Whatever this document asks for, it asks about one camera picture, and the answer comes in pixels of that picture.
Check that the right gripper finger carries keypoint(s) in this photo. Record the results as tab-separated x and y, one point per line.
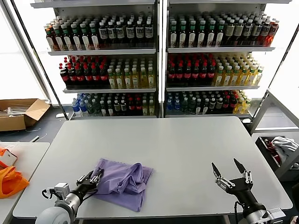
247	176
223	183

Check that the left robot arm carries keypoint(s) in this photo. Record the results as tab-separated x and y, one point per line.
56	214

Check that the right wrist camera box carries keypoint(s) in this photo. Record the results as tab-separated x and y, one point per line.
275	213

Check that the cola bottle red cap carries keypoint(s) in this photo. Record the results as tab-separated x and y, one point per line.
232	102
63	75
94	74
87	74
131	106
70	74
78	74
203	73
179	73
171	73
102	74
195	73
138	106
211	72
187	73
225	103

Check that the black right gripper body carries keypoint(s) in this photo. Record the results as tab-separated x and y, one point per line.
244	191

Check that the blue label water bottle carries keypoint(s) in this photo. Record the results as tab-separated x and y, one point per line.
176	105
169	105
82	107
75	107

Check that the dark tea bottle green label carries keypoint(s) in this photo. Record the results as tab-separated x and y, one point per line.
210	35
182	35
201	35
94	35
66	36
85	35
57	37
219	35
173	35
192	35
76	36

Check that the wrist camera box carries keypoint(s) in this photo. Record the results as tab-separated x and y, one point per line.
275	213
61	187

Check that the white box orange edge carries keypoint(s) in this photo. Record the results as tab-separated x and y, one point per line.
10	159

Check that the dark drink bottle white label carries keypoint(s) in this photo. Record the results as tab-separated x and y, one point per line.
205	107
198	107
109	108
111	31
139	30
102	31
119	31
148	30
130	30
103	108

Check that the white crumpled garment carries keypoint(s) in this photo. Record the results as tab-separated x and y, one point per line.
283	144

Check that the grey metal shelving rack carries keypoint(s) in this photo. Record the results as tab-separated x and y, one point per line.
102	51
219	49

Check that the white packing pieces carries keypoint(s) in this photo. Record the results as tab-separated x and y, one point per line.
16	109

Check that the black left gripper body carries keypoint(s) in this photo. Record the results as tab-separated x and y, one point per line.
86	189

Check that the black storage crate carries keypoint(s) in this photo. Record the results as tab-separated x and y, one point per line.
261	148

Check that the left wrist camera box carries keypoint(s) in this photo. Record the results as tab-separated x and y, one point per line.
61	187

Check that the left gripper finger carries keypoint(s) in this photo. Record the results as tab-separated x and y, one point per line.
84	178
97	178

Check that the purple t-shirt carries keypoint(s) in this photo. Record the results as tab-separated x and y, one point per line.
126	186

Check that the small white floor object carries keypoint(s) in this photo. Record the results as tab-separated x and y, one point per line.
245	120
61	115

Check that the dark drink bottle beige label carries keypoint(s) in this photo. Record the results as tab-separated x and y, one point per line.
256	32
116	107
212	104
230	32
219	104
247	32
238	32
123	107

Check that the red crumpled garment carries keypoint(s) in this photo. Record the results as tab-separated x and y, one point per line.
271	145

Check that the small grey floor bar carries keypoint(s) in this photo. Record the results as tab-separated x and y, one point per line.
35	138

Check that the clear green water bottle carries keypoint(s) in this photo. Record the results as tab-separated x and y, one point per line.
96	107
184	105
191	105
90	107

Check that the orange fabric bag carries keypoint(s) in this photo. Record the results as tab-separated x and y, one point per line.
11	182

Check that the grey metal frame stand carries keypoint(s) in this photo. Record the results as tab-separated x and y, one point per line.
261	112

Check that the black slanted window bar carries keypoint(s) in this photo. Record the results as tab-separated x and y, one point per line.
36	54
282	60

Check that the open cardboard box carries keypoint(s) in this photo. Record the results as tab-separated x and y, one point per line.
35	112

